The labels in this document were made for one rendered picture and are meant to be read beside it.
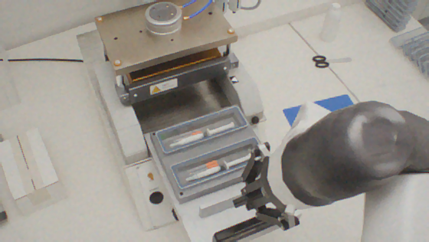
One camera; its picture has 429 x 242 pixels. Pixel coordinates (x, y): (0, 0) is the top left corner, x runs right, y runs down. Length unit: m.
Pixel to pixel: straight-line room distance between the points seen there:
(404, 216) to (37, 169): 0.87
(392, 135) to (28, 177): 0.88
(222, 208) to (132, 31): 0.41
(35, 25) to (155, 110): 0.67
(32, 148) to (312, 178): 0.84
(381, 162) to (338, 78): 1.05
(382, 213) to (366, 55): 1.13
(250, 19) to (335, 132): 1.13
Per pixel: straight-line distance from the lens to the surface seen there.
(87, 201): 1.13
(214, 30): 0.96
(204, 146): 0.89
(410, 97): 1.48
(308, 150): 0.43
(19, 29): 1.55
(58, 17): 1.56
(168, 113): 1.03
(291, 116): 1.28
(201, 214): 0.83
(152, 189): 1.00
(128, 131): 0.92
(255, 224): 0.80
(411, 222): 0.45
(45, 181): 1.08
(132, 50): 0.91
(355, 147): 0.39
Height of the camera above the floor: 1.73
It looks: 53 degrees down
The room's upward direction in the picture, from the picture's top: 4 degrees clockwise
